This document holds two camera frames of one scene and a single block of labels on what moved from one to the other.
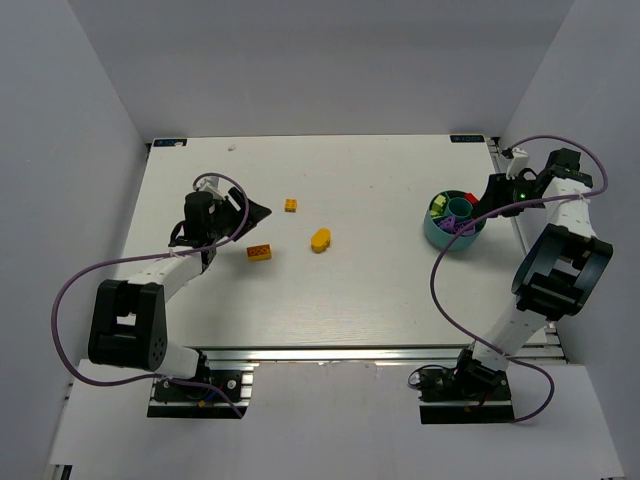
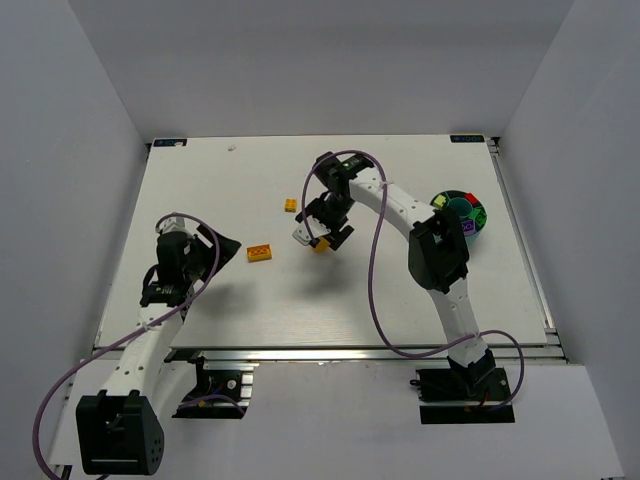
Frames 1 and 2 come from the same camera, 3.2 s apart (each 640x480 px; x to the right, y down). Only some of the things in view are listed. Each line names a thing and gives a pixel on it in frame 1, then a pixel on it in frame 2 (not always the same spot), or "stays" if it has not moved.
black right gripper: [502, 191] to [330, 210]
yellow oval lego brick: [320, 239] stays
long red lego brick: [470, 196] stays
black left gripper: [239, 215] to [211, 245]
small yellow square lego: [290, 205] stays
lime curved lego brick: [439, 200] stays
